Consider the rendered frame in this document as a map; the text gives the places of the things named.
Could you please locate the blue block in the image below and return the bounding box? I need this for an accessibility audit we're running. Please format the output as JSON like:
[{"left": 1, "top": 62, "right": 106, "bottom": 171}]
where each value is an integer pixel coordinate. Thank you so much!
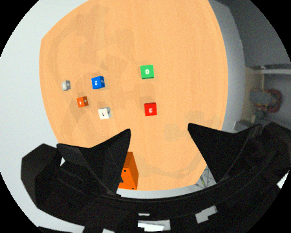
[{"left": 91, "top": 76, "right": 105, "bottom": 90}]

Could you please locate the green block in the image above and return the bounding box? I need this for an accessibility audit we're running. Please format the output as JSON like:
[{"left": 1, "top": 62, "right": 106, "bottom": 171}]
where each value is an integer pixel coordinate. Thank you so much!
[{"left": 140, "top": 65, "right": 154, "bottom": 80}]

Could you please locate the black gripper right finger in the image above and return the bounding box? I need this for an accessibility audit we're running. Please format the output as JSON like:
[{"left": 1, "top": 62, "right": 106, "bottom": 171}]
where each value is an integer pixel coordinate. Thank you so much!
[{"left": 187, "top": 124, "right": 263, "bottom": 184}]

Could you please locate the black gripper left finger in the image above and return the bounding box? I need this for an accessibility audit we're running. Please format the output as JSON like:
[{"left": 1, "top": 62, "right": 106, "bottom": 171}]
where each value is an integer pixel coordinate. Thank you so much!
[{"left": 56, "top": 128, "right": 132, "bottom": 195}]

